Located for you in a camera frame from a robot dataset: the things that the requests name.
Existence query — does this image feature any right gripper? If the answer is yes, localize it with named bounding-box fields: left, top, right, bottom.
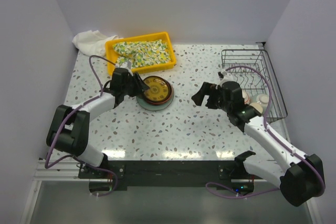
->
left=191, top=82, right=231, bottom=113

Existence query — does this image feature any large celadon green plate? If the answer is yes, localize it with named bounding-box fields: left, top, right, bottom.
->
left=136, top=96, right=173, bottom=111

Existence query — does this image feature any yellow patterned plate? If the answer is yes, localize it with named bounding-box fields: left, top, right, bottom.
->
left=144, top=76, right=172, bottom=103

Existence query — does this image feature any white red patterned bowl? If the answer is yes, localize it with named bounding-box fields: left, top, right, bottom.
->
left=242, top=90, right=250, bottom=104

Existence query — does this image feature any beige cup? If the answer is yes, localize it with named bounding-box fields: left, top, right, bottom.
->
left=250, top=102, right=264, bottom=116

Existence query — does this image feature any pale green bowl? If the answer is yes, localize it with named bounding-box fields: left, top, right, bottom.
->
left=251, top=93, right=272, bottom=114

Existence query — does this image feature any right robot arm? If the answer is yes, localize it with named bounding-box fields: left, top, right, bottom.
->
left=192, top=81, right=326, bottom=206

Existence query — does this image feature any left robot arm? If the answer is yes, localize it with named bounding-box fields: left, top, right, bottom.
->
left=45, top=68, right=149, bottom=180

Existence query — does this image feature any lemon print cloth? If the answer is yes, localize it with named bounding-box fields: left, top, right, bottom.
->
left=112, top=39, right=171, bottom=68

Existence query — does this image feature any yellow plastic tray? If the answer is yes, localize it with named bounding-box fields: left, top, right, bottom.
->
left=105, top=32, right=176, bottom=74

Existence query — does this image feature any white cloth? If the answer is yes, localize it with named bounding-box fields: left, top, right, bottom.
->
left=72, top=30, right=121, bottom=57

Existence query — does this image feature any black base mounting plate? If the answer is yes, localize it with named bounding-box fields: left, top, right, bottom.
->
left=78, top=161, right=255, bottom=195

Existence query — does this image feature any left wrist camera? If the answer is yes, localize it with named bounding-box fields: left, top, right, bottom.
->
left=121, top=61, right=133, bottom=74

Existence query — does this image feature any black wire dish rack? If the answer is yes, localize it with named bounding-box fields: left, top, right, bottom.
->
left=221, top=49, right=288, bottom=123

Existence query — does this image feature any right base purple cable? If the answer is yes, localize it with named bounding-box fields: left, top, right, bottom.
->
left=205, top=182, right=281, bottom=200

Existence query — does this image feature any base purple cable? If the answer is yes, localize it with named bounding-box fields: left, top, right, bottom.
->
left=90, top=167, right=120, bottom=197
left=205, top=182, right=281, bottom=200

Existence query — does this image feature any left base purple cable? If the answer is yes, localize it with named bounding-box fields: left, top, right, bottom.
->
left=90, top=167, right=120, bottom=197

